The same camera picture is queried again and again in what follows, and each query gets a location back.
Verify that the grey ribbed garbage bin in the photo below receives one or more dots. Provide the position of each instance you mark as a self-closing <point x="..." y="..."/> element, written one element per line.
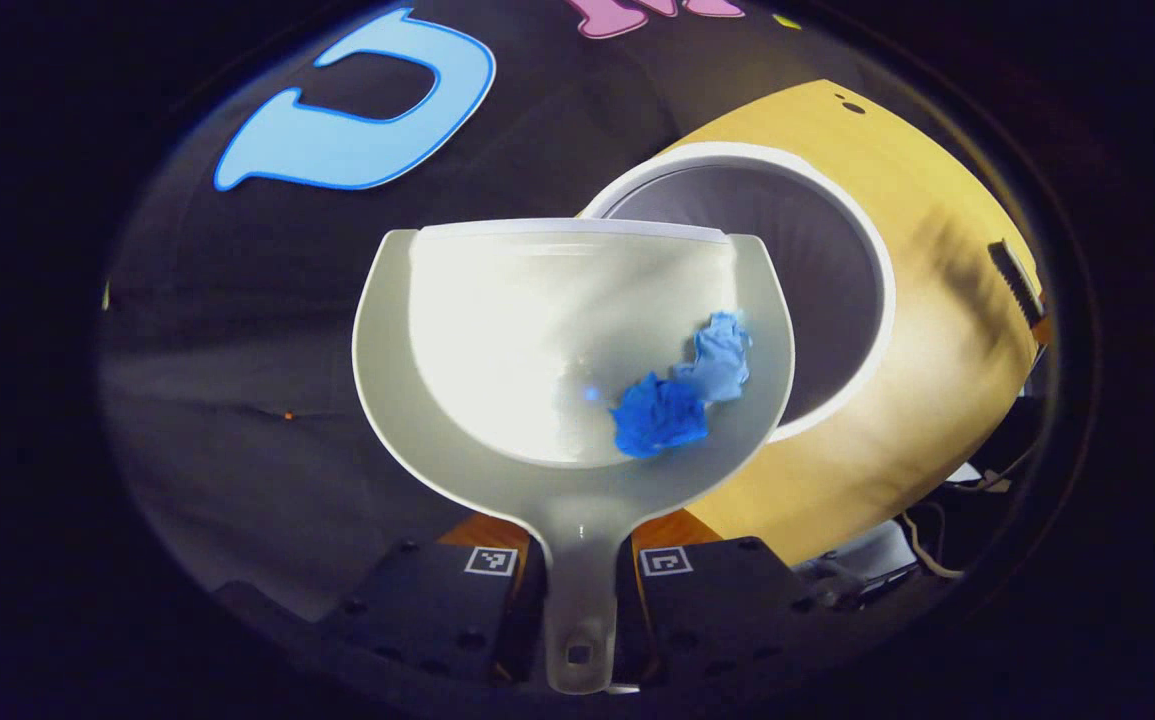
<point x="817" y="270"/>

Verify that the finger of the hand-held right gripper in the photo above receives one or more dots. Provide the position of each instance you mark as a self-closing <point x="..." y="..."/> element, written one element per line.
<point x="1015" y="275"/>

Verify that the dark blue paper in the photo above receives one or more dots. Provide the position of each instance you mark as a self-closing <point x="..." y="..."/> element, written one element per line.
<point x="657" y="415"/>

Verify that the white plastic dustpan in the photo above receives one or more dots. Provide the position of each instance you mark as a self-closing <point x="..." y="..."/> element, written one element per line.
<point x="497" y="330"/>

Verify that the grey object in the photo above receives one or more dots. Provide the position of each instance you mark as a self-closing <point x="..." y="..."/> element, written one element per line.
<point x="867" y="560"/>

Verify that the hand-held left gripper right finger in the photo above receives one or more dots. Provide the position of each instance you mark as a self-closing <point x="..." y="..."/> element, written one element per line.
<point x="717" y="610"/>

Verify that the light blue paper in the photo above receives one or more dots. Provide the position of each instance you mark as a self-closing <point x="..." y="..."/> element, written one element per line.
<point x="722" y="355"/>

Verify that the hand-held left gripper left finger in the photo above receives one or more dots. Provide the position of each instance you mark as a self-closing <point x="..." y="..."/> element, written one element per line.
<point x="417" y="600"/>

